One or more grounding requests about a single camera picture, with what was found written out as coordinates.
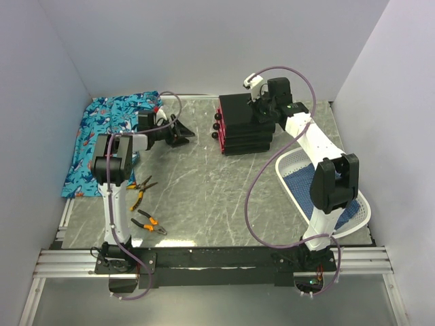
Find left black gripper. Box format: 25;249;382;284
152;115;196;148

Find black drawer cabinet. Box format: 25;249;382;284
218;93;275;156

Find pink drawer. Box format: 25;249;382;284
211;131;225;154
212;122;225;134
213;107;222;124

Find pink top drawer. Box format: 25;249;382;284
213;107;222;124

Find yellow black needle-nose pliers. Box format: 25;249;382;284
126;175;158;211

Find pink bottom drawer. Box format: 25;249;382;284
211;131;225;154

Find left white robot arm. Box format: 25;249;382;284
90;109;195;273

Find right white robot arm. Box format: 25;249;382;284
243;74;360;271

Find white perforated basket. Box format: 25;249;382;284
275;148;371;238

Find blue shark print cloth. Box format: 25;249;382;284
60;90;163;199

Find blue checkered cloth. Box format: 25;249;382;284
283;164;360;230

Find orange black combination pliers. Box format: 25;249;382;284
130;209;167;236

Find black base crossbar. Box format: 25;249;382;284
91;246;340;293

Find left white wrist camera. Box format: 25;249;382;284
154;107;167;124

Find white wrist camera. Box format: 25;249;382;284
243;73;264;102
154;107;167;124

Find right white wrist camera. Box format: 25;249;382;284
243;73;264;102

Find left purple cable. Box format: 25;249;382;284
105;90;183;302

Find aluminium rail frame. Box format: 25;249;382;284
18;196;408;326

